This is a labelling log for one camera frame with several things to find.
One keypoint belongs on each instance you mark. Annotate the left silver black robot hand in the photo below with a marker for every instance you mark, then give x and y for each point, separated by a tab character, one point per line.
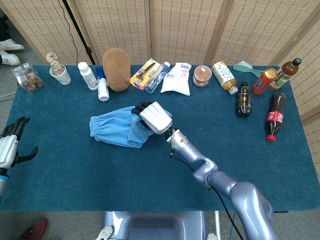
8	150

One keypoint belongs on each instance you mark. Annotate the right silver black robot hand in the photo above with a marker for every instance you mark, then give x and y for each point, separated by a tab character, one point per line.
156	117

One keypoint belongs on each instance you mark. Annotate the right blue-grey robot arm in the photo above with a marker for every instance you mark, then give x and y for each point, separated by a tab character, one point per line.
245	197

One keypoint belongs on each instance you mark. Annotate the clear plastic toothbrush pack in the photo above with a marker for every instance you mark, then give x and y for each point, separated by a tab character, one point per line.
157	77

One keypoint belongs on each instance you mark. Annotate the white soft pouch bag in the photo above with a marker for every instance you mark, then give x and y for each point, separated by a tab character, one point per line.
176	82

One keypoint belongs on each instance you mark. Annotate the razor in yellow blister pack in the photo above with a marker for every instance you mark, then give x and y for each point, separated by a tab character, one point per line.
142	77

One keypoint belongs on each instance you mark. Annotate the white bottle with blue cap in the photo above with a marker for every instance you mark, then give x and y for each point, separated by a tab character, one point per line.
102	90

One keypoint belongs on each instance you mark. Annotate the round jar with red label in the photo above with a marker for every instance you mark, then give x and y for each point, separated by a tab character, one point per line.
202	76

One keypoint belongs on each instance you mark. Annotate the brown plush toy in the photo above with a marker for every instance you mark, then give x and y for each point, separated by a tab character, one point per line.
116	70

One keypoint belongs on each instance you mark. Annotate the teal table cloth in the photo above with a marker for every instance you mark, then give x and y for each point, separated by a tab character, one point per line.
75	180

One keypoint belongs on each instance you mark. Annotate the clear box of brown pastries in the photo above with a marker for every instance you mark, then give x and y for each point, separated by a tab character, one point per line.
28	78

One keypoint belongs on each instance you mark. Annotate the tall white plastic bottle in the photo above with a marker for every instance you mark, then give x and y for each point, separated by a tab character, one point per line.
88	77

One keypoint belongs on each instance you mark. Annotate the yellow tea bottle white label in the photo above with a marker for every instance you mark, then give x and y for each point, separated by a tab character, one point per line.
223	75

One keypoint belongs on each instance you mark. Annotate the red shoe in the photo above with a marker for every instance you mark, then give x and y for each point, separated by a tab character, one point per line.
35	228

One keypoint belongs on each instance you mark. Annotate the black coffee bottle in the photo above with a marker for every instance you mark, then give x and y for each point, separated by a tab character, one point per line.
243	100

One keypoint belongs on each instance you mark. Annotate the white paper cup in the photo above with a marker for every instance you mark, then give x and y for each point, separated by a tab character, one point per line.
62	77

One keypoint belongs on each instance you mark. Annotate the white sneaker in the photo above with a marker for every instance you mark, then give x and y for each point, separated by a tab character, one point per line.
11	45
8	59

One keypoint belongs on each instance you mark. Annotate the light green brush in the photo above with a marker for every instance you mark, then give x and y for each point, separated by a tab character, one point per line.
243	66

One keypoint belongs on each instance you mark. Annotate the blue-grey robot torso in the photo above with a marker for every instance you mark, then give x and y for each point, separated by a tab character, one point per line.
155	225

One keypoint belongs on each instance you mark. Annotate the orange drink can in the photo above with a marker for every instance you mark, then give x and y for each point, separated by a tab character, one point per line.
262	82

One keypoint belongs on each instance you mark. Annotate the black tripod stand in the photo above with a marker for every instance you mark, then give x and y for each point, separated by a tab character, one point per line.
80	32

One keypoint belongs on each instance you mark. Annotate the cola bottle red label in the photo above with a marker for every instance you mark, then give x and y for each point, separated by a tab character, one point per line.
275	117

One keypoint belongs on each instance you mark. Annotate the white table leg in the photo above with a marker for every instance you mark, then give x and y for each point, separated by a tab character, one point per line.
217	225

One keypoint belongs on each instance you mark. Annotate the white perforated foot plate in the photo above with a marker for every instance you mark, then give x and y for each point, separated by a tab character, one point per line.
212	237
105	232

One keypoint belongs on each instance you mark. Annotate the brown tea bottle green cap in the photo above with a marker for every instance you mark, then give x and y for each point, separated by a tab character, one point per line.
285	73

